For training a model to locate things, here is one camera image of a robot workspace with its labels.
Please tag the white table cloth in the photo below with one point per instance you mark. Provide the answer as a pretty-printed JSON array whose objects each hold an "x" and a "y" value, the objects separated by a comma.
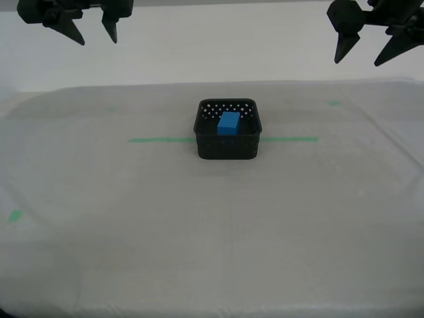
[{"x": 212, "y": 232}]

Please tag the blue rectangular block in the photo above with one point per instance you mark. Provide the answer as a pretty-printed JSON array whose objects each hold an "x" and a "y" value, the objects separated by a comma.
[{"x": 228, "y": 124}]

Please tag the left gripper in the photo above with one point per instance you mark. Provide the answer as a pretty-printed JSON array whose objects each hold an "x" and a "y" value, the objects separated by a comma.
[{"x": 92, "y": 4}]

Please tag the long green tape strip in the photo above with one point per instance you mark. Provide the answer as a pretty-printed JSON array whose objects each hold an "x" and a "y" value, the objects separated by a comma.
[{"x": 159, "y": 140}]

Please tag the black perforated plastic basket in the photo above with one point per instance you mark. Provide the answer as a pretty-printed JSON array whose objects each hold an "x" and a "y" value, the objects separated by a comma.
[{"x": 228, "y": 149}]

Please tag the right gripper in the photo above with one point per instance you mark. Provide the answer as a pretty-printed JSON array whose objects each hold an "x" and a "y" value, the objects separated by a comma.
[{"x": 397, "y": 11}]

